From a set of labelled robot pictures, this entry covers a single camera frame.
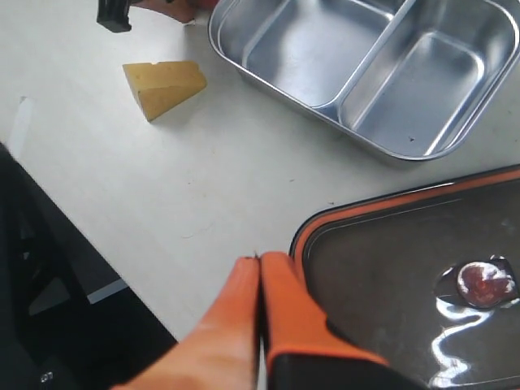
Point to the steel lunch box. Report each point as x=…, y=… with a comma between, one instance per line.
x=409, y=79

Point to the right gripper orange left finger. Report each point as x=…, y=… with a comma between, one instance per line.
x=222, y=351

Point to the dark transparent lid orange seal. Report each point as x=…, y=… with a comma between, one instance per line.
x=427, y=278

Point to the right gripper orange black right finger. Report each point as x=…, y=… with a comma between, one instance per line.
x=301, y=351

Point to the yellow cheese wedge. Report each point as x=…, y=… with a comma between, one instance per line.
x=159, y=87

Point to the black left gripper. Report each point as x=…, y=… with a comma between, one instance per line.
x=113, y=14

